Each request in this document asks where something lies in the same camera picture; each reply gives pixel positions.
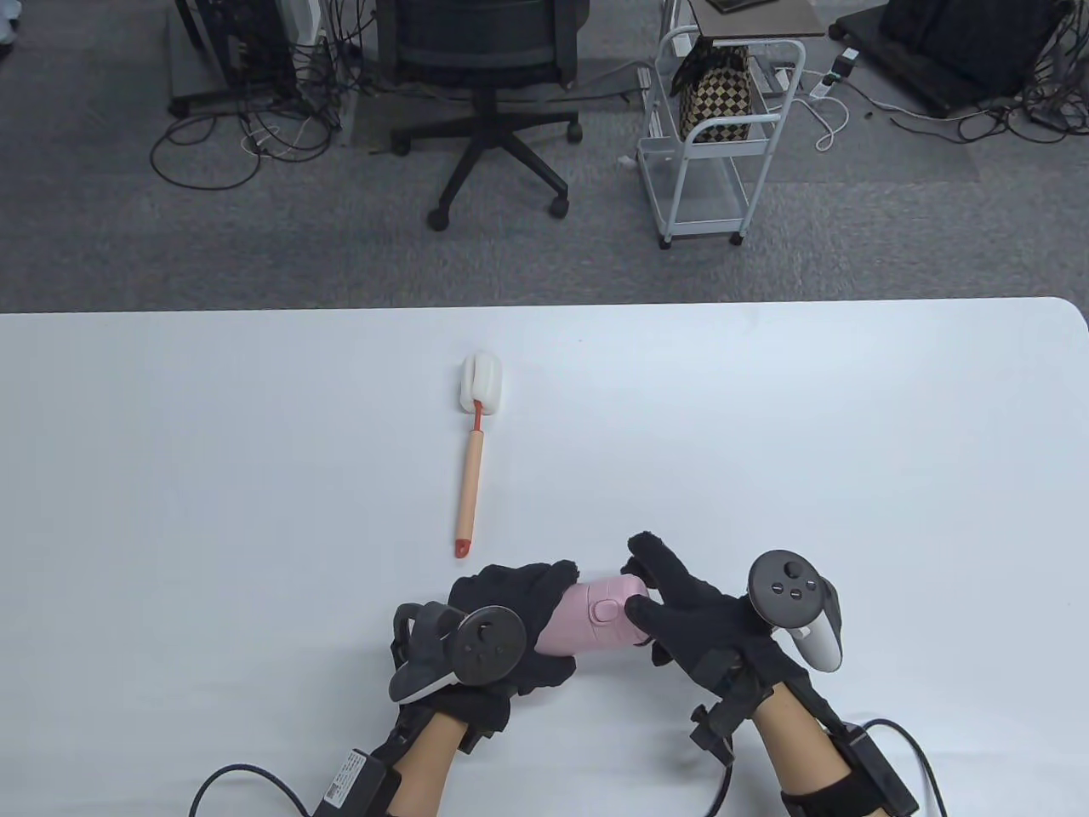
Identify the black tablet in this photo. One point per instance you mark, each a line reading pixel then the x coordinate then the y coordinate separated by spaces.
pixel 740 5

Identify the black office chair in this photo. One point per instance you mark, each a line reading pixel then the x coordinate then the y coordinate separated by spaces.
pixel 481 34

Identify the white rolling cart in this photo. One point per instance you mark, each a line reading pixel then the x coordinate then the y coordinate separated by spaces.
pixel 706 226

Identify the black wheeled platform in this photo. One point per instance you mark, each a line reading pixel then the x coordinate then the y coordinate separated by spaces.
pixel 961 42

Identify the pink thermos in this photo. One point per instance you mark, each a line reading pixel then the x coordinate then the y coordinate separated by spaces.
pixel 561 630

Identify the person's left forearm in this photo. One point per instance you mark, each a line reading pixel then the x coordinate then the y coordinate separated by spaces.
pixel 425 766

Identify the brown side table top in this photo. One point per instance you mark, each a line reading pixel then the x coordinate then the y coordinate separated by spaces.
pixel 766 25

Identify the pink thermos lid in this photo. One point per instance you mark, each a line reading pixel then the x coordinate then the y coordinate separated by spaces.
pixel 604 596

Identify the checkered bag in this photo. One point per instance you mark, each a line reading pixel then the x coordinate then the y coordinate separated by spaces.
pixel 715 102

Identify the white power strip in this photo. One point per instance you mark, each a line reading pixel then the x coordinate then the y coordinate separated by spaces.
pixel 783 78

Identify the grey hand controller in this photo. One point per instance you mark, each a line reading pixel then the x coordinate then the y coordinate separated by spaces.
pixel 787 587
pixel 489 642

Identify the person's left hand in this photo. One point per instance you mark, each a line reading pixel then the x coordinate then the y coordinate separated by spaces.
pixel 510 587

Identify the white sponge cup brush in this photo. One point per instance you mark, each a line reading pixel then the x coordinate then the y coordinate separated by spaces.
pixel 483 383

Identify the black computer tower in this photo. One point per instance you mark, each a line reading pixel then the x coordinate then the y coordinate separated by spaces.
pixel 247 42

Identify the person's right hand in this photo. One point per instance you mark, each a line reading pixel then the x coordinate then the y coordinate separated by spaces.
pixel 706 630

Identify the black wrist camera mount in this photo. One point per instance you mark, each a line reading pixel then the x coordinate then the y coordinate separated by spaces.
pixel 404 740
pixel 719 723

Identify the person's right forearm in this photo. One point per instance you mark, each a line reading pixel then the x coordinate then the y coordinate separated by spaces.
pixel 791 749

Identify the black power adapter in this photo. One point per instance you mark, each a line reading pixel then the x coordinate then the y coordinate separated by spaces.
pixel 846 61

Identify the black box with label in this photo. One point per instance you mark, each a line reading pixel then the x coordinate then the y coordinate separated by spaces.
pixel 357 783

